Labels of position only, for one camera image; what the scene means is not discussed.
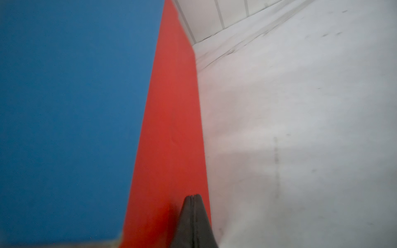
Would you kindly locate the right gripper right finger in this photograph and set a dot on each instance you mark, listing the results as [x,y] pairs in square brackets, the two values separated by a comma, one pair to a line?
[203,236]

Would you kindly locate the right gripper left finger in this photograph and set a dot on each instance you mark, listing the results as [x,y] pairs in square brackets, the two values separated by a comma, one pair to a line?
[183,235]

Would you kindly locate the blue shoebox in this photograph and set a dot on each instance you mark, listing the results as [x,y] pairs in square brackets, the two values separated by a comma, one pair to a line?
[74,82]

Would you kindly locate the red shoebox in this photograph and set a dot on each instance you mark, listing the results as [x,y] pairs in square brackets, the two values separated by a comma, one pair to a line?
[170,162]

